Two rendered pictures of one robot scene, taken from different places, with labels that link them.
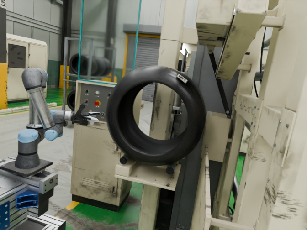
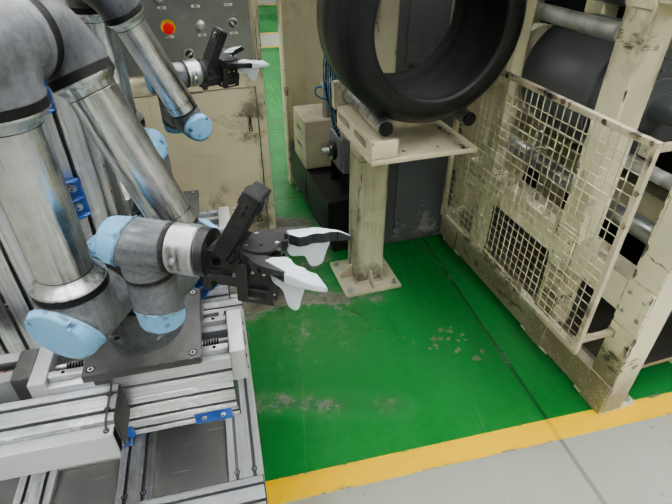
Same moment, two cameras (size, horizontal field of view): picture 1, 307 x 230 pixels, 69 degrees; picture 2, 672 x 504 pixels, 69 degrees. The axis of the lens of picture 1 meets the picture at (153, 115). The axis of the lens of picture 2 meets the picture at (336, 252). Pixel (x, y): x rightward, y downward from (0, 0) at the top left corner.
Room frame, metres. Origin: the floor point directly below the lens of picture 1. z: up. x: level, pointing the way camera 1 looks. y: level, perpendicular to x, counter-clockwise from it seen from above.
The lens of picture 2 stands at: (0.07, 0.96, 1.45)
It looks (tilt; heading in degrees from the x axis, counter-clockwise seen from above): 35 degrees down; 331
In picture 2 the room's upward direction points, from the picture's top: straight up
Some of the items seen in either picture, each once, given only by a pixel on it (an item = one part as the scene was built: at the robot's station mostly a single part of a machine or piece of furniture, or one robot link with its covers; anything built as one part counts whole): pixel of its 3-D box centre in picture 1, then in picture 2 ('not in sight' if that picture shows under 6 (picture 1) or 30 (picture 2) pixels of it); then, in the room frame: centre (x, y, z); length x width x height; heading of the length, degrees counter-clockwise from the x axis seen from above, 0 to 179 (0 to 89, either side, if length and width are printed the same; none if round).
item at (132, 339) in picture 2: not in sight; (140, 309); (0.92, 0.94, 0.77); 0.15 x 0.15 x 0.10
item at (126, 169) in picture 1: (131, 160); (365, 129); (1.40, 0.11, 0.84); 0.36 x 0.09 x 0.06; 168
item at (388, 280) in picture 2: not in sight; (364, 272); (1.62, -0.06, 0.02); 0.27 x 0.27 x 0.04; 78
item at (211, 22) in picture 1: (223, 23); not in sight; (1.19, -0.29, 1.71); 0.61 x 0.25 x 0.15; 168
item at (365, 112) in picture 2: (132, 151); (366, 110); (1.39, 0.11, 0.90); 0.35 x 0.05 x 0.05; 168
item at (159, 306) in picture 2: not in sight; (162, 289); (0.73, 0.91, 0.94); 0.11 x 0.08 x 0.11; 139
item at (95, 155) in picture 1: (106, 143); (199, 125); (2.24, 0.46, 0.63); 0.56 x 0.41 x 1.27; 78
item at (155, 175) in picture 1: (150, 169); (402, 135); (1.37, -0.03, 0.80); 0.37 x 0.36 x 0.02; 78
